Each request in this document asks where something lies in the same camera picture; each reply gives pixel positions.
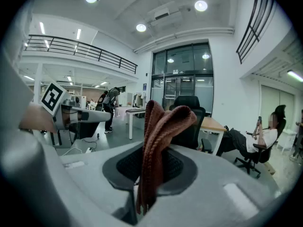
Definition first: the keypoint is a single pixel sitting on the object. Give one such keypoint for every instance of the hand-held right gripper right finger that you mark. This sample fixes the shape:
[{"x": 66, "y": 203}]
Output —
[{"x": 213, "y": 185}]

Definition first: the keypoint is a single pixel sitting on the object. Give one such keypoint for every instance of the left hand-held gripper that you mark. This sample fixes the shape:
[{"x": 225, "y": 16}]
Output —
[{"x": 53, "y": 96}]

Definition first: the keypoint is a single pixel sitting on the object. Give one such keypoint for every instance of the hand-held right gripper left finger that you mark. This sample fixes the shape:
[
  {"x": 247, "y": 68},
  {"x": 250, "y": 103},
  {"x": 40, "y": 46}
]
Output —
[{"x": 78, "y": 188}]

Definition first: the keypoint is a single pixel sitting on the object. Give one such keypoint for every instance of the black mesh office chair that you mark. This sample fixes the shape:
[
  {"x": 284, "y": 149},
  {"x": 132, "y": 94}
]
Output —
[{"x": 189, "y": 131}]

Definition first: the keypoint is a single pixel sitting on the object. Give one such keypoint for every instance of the brown knitted cloth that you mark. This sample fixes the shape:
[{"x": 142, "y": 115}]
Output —
[{"x": 154, "y": 150}]

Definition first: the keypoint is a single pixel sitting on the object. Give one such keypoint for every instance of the person's left forearm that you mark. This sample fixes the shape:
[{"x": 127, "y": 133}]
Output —
[{"x": 36, "y": 118}]

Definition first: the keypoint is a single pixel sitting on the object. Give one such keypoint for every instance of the black swivel chair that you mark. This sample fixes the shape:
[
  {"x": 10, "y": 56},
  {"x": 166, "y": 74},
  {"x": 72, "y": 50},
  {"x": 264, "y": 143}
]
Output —
[{"x": 267, "y": 152}]

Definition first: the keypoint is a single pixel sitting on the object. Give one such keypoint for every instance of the white power strip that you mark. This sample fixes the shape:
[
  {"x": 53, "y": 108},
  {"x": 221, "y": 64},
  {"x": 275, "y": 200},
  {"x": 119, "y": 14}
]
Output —
[{"x": 88, "y": 150}]

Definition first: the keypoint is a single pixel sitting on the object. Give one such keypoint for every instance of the white table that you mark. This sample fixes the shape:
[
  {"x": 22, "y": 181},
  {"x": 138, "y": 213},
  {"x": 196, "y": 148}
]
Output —
[{"x": 135, "y": 111}]

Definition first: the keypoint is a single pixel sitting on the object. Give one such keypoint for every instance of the clothes rack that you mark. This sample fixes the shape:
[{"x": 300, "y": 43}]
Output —
[{"x": 139, "y": 99}]

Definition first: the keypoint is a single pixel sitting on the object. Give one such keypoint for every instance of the wooden desk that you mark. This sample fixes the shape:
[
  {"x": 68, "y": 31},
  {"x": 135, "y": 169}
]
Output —
[{"x": 210, "y": 124}]

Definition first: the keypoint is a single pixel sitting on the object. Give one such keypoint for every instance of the long black balcony railing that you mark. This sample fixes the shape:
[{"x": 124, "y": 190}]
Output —
[{"x": 82, "y": 48}]

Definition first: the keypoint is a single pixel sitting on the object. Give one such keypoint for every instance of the black phone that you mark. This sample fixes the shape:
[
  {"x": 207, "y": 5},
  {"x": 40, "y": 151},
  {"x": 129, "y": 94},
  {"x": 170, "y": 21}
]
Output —
[{"x": 259, "y": 120}]

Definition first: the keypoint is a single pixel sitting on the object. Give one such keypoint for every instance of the glass entrance door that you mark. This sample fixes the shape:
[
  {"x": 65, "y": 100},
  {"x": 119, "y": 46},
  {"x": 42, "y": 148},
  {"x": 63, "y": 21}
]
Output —
[{"x": 182, "y": 79}]

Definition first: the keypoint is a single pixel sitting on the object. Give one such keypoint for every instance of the ceiling air conditioner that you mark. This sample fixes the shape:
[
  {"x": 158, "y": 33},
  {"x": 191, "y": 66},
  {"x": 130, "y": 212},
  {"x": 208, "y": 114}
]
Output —
[{"x": 163, "y": 14}]

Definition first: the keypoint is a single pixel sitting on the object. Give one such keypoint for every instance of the tube ceiling light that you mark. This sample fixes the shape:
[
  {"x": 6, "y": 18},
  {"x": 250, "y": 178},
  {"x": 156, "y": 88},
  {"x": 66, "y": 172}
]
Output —
[{"x": 295, "y": 75}]

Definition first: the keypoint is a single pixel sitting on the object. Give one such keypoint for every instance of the short black balcony railing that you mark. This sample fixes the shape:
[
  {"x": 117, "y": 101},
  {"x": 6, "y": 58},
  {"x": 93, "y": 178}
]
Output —
[{"x": 254, "y": 25}]

